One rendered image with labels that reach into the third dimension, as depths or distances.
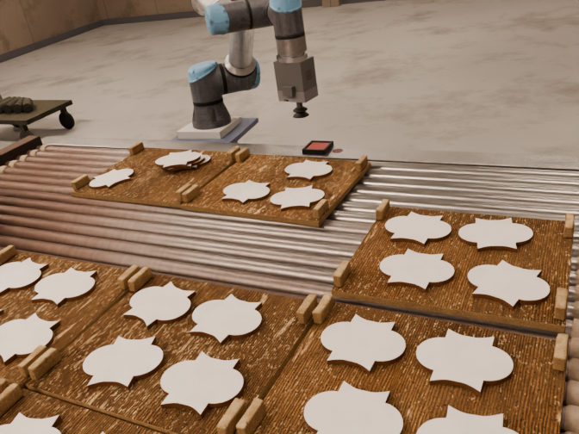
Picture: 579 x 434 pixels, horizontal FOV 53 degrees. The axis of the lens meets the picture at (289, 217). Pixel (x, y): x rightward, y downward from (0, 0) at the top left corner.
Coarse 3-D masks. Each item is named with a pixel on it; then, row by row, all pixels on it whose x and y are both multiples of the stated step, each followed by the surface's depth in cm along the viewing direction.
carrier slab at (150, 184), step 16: (128, 160) 192; (144, 160) 190; (224, 160) 180; (144, 176) 178; (160, 176) 176; (176, 176) 174; (192, 176) 172; (208, 176) 171; (80, 192) 173; (96, 192) 172; (112, 192) 170; (128, 192) 168; (144, 192) 167; (160, 192) 165
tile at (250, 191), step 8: (232, 184) 160; (240, 184) 159; (248, 184) 159; (256, 184) 158; (264, 184) 157; (224, 192) 156; (232, 192) 156; (240, 192) 155; (248, 192) 154; (256, 192) 154; (264, 192) 153; (224, 200) 154; (232, 200) 153; (240, 200) 151; (248, 200) 151; (256, 200) 151
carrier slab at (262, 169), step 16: (256, 160) 176; (272, 160) 174; (288, 160) 172; (304, 160) 171; (320, 160) 169; (336, 160) 167; (224, 176) 169; (240, 176) 167; (256, 176) 166; (272, 176) 164; (288, 176) 162; (336, 176) 158; (352, 176) 156; (208, 192) 160; (272, 192) 155; (336, 192) 149; (192, 208) 155; (208, 208) 152; (224, 208) 150; (240, 208) 149; (256, 208) 147; (272, 208) 146; (304, 224) 139; (320, 224) 138
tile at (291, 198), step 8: (280, 192) 152; (288, 192) 151; (296, 192) 150; (304, 192) 150; (312, 192) 149; (320, 192) 148; (272, 200) 148; (280, 200) 148; (288, 200) 147; (296, 200) 146; (304, 200) 146; (312, 200) 145; (320, 200) 145; (288, 208) 144; (296, 208) 144; (304, 208) 144
